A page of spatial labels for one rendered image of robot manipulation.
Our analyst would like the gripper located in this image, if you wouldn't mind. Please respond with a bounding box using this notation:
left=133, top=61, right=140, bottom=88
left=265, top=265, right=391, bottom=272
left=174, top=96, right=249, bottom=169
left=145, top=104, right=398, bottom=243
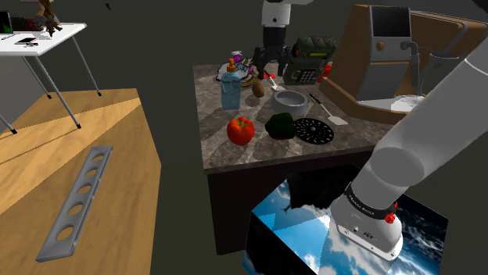
left=253, top=25, right=292, bottom=77

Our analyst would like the dark green device with keypad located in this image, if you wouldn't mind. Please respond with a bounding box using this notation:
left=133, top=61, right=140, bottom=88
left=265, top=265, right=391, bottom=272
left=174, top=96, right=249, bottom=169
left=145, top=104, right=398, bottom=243
left=282, top=35, right=339, bottom=86

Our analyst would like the brown potato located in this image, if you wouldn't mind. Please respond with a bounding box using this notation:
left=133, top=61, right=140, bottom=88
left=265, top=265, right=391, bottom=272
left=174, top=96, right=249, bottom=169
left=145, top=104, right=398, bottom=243
left=251, top=81, right=266, bottom=99

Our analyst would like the grey bowl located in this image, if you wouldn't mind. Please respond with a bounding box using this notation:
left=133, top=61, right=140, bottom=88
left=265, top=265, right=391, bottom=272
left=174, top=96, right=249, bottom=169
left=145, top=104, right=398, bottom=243
left=269, top=89, right=310, bottom=117

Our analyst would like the blue soap bottle orange pump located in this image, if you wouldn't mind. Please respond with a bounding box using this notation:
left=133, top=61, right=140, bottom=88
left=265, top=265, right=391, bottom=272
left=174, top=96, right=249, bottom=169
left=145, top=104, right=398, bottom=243
left=221, top=57, right=243, bottom=112

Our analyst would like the red box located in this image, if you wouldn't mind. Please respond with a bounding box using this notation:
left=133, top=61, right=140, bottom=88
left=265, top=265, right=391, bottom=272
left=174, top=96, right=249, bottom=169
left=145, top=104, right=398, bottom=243
left=315, top=63, right=333, bottom=84

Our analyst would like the green bell pepper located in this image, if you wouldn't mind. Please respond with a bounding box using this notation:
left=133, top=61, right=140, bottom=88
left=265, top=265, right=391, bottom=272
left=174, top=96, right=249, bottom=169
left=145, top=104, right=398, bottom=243
left=264, top=112, right=297, bottom=141

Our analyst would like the wooden sink unit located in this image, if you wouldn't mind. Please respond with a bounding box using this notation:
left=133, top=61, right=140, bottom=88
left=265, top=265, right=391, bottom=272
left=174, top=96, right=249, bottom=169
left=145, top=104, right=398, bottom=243
left=318, top=3, right=488, bottom=127

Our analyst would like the red bell pepper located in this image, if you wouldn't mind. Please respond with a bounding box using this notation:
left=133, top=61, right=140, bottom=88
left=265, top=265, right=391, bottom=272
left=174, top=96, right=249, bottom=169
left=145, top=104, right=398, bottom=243
left=226, top=116, right=257, bottom=147

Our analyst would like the black round perforated disc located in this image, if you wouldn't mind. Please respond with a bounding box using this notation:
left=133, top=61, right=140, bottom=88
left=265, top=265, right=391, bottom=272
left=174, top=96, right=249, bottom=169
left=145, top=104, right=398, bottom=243
left=292, top=116, right=336, bottom=145

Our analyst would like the grey appliance with dark screen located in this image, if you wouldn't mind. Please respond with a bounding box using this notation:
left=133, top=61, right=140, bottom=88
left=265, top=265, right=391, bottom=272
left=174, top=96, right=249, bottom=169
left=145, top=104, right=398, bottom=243
left=354, top=5, right=425, bottom=102

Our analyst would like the robot stand with sky pattern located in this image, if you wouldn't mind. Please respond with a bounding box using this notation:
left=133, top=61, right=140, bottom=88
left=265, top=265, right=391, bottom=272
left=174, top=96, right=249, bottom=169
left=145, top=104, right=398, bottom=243
left=242, top=163, right=449, bottom=275

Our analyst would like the white table with grey legs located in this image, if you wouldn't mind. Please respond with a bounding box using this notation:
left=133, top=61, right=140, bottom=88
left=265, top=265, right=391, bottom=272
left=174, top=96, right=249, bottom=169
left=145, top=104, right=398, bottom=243
left=0, top=0, right=102, bottom=135

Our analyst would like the light wooden cabinet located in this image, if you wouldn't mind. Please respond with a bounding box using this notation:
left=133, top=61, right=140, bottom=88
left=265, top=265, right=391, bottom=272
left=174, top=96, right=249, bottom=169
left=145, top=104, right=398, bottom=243
left=0, top=87, right=162, bottom=275

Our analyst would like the grey rack with five holes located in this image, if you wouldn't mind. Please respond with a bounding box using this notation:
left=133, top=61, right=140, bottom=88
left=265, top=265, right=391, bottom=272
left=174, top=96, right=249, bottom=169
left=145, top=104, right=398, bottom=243
left=34, top=145, right=115, bottom=264

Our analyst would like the small white spatula red handle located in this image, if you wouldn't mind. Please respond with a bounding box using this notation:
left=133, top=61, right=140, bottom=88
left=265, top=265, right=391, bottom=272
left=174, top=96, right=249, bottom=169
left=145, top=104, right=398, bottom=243
left=263, top=70, right=286, bottom=93

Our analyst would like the white spatula black handle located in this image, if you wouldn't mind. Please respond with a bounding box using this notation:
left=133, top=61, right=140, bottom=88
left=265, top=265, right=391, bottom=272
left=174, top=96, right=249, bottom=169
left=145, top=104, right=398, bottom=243
left=308, top=93, right=350, bottom=127

